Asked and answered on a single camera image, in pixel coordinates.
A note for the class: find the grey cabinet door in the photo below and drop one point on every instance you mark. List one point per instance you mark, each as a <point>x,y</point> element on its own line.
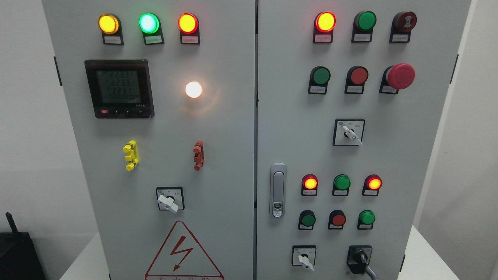
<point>297,129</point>
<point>219,199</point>

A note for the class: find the red lit indicator lower left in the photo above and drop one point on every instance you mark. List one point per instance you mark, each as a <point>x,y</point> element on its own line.
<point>309,185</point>

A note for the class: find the black digital power meter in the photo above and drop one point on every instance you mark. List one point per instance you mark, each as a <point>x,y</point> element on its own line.
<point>120,88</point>

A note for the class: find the green push button lower left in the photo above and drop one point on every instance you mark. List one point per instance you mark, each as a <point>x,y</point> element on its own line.
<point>307,220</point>

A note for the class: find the white lit indicator lamp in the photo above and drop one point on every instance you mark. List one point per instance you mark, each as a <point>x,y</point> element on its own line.
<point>193,89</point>

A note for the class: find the black box with antenna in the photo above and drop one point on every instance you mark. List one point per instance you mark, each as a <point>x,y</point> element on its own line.
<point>18,258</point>

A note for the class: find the grey left cabinet door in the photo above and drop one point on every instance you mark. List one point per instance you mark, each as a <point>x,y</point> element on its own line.
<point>219,199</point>

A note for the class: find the yellow indicator light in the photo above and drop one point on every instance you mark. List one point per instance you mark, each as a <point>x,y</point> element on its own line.
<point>111,29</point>

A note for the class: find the white selector switch upper right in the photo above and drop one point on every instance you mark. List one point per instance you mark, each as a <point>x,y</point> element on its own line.
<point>348,132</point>

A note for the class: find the red lit indicator light left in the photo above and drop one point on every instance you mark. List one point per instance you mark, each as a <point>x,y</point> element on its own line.
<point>189,29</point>

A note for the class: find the red high voltage warning sticker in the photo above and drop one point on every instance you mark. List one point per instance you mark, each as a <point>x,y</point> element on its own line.
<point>181,257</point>

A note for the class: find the white selector switch left door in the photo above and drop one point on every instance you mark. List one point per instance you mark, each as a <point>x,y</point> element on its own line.
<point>170,198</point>

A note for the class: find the white selector switch bottom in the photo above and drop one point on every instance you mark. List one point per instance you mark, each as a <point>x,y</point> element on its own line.
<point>305,256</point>

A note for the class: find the green push button upper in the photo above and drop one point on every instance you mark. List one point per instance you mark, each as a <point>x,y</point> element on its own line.
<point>318,82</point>

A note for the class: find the red push button upper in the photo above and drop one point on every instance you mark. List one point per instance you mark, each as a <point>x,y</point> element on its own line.
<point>355,80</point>

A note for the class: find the green indicator lower middle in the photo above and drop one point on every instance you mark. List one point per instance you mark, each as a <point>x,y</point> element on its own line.
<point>341,185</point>

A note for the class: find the green indicator top right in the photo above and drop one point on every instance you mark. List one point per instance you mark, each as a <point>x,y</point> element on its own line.
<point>362,27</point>

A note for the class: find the red lit indicator lower right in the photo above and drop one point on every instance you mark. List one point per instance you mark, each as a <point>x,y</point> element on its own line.
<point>372,185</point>

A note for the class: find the red lit indicator top right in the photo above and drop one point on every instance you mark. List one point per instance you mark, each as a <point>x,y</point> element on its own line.
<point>323,29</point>

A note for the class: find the green push button lower right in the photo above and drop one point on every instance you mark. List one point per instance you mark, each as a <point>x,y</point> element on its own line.
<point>366,220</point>

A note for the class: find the red push button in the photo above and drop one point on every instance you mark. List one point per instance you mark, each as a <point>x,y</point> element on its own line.
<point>337,220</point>
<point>355,80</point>

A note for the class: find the black rotary knob switch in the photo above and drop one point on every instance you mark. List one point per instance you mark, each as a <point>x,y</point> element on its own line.
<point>358,257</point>

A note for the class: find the green push button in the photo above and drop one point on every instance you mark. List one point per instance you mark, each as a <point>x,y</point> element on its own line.
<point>318,82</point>
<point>366,220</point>
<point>307,220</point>

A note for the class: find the white selector switch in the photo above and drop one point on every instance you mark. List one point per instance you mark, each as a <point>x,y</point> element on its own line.
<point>305,256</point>
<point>348,132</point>

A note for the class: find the silver door lock handle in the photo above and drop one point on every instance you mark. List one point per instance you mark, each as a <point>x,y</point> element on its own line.
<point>277,189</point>

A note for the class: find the red push button lower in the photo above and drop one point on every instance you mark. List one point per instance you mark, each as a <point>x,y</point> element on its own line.
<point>337,220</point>

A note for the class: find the grey right cabinet door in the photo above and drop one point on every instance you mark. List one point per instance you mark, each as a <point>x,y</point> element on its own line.
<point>297,129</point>

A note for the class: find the red emergency stop mushroom button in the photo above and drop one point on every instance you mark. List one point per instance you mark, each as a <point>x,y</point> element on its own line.
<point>397,77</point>

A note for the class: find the green lit indicator light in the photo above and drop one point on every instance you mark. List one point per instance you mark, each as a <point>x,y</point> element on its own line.
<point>151,29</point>

